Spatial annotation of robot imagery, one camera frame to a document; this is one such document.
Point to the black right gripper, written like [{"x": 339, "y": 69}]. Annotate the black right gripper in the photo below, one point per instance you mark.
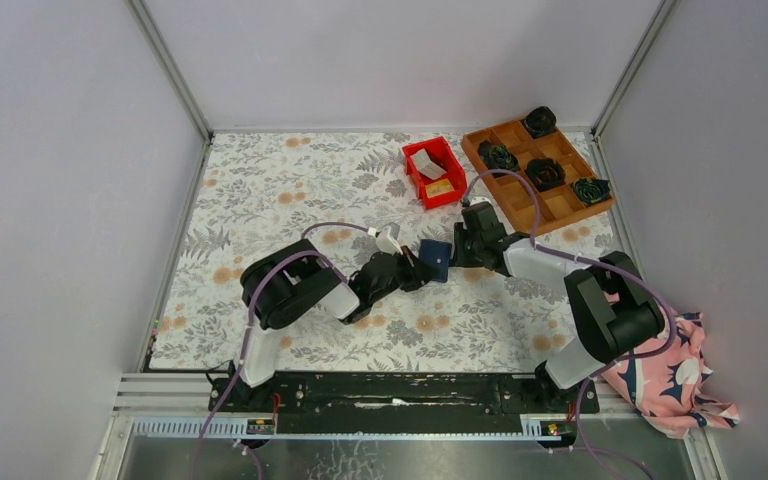
[{"x": 459, "y": 259}]

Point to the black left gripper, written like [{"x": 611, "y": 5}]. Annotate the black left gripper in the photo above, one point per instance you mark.
[{"x": 401, "y": 269}]

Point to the navy blue card holder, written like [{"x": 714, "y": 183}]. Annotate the navy blue card holder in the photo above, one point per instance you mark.
[{"x": 437, "y": 254}]

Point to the red plastic bin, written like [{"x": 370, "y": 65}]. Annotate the red plastic bin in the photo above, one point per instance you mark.
[{"x": 442, "y": 154}]

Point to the wooden compartment tray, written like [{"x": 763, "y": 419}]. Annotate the wooden compartment tray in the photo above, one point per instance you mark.
[{"x": 523, "y": 205}]

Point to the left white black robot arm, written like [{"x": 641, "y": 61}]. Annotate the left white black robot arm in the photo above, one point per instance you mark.
[{"x": 283, "y": 287}]

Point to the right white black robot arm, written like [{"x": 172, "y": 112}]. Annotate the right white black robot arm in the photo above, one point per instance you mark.
[{"x": 612, "y": 313}]

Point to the gold card in bin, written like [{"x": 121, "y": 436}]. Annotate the gold card in bin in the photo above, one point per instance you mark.
[{"x": 439, "y": 188}]

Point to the stack of silver cards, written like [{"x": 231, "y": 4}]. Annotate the stack of silver cards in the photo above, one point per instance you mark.
[{"x": 426, "y": 166}]

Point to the rolled green tie bottom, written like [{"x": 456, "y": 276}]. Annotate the rolled green tie bottom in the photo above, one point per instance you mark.
[{"x": 497, "y": 157}]

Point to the rolled dark tie centre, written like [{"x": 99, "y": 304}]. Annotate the rolled dark tie centre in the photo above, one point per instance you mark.
[{"x": 545, "y": 173}]

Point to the rolled dark tie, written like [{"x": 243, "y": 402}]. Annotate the rolled dark tie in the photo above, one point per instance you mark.
[
  {"x": 545, "y": 173},
  {"x": 540, "y": 122}
]

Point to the rolled dark tie top left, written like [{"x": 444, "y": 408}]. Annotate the rolled dark tie top left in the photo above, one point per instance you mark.
[{"x": 540, "y": 122}]

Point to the pink floral cloth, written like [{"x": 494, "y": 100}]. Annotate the pink floral cloth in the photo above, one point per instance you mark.
[{"x": 667, "y": 389}]

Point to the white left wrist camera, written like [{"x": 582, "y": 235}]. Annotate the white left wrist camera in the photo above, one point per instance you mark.
[{"x": 386, "y": 238}]

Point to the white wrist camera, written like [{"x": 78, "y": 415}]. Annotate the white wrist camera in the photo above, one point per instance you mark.
[
  {"x": 386, "y": 238},
  {"x": 472, "y": 201}
]

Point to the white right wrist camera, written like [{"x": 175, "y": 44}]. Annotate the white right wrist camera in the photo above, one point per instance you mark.
[{"x": 472, "y": 201}]

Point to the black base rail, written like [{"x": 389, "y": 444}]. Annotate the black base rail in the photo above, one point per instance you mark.
[{"x": 333, "y": 403}]

